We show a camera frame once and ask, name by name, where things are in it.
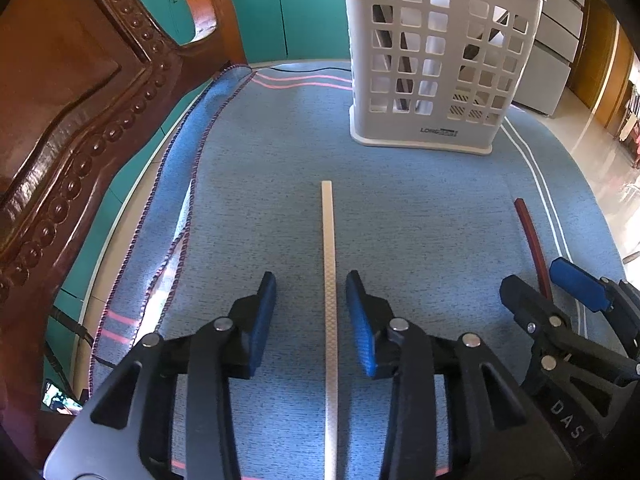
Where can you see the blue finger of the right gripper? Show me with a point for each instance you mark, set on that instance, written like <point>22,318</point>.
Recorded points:
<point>581,285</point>
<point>531,311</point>

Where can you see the carved brown wooden chair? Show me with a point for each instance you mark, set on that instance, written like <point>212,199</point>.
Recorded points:
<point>84,85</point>

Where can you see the dark red chopstick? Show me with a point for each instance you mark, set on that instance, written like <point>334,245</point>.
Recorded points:
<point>542,274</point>

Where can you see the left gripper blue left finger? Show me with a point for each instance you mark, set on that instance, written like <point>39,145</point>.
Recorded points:
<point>251,317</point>

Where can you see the white plastic utensil basket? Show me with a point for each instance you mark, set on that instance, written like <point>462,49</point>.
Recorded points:
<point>462,61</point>

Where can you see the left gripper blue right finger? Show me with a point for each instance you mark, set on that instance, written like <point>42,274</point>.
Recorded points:
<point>370,317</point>

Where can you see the white patterned chopstick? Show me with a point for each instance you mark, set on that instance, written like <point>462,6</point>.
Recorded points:
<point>330,326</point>

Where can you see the teal lower kitchen cabinets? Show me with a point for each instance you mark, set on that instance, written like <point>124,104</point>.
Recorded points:
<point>271,30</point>

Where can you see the grey refrigerator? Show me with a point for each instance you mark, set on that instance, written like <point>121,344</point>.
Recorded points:
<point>546,72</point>

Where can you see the blue striped table cloth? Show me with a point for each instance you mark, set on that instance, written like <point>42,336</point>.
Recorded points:
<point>434,233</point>

